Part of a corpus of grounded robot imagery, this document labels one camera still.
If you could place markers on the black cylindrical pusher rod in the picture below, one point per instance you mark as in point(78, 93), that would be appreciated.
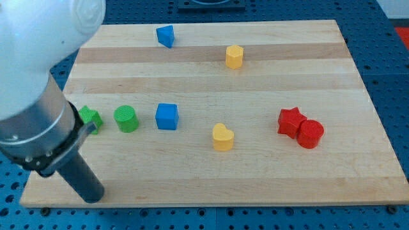
point(82, 179)

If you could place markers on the black pusher mounting clamp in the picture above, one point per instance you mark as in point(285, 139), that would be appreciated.
point(46, 164)

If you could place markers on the green star block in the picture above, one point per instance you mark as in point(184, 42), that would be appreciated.
point(90, 115)

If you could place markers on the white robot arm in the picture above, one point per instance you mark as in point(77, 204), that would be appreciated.
point(40, 129)

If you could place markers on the red star block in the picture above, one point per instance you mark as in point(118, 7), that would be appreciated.
point(290, 121)

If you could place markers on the green cylinder block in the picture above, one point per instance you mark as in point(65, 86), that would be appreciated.
point(126, 119)

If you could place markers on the blue cube block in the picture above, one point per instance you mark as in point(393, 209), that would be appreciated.
point(167, 116)

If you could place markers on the yellow heart block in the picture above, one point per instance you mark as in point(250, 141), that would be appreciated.
point(223, 138)

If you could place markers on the blue triangle block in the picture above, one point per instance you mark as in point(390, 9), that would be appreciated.
point(165, 36)

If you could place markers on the wooden board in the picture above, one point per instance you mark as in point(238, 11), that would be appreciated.
point(234, 114)

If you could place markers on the yellow hexagon block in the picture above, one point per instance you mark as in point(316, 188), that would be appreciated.
point(234, 56)

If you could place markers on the red cylinder block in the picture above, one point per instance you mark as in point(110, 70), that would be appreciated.
point(310, 134)

